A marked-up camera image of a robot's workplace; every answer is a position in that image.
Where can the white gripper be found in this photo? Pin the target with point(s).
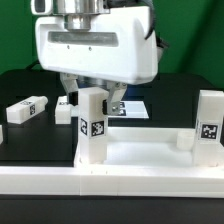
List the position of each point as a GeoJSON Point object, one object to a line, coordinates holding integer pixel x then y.
{"type": "Point", "coordinates": [112, 40]}

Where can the white desk top tray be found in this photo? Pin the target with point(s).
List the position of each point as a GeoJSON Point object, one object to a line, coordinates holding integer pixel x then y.
{"type": "Point", "coordinates": [154, 148]}

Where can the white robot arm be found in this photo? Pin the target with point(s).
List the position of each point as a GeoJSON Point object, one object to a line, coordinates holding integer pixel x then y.
{"type": "Point", "coordinates": [160, 46]}

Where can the white left base block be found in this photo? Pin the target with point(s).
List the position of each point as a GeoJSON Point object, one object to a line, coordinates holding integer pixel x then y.
{"type": "Point", "coordinates": [64, 111]}

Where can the white front fence bar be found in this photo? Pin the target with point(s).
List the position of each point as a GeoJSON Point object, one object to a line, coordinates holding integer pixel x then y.
{"type": "Point", "coordinates": [113, 181]}

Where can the white marker base plate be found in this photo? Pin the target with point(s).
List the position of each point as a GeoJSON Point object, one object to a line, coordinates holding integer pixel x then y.
{"type": "Point", "coordinates": [128, 110]}

